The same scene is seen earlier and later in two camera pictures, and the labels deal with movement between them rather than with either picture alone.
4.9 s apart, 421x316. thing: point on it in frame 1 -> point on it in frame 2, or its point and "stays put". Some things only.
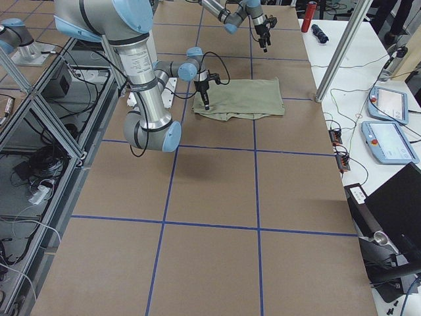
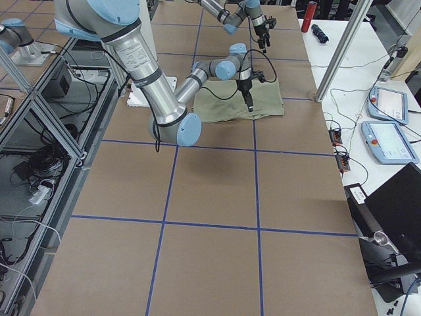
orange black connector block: [335, 135] stays put
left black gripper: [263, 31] stays put
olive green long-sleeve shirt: [226, 99] stays put
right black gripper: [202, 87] -> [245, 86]
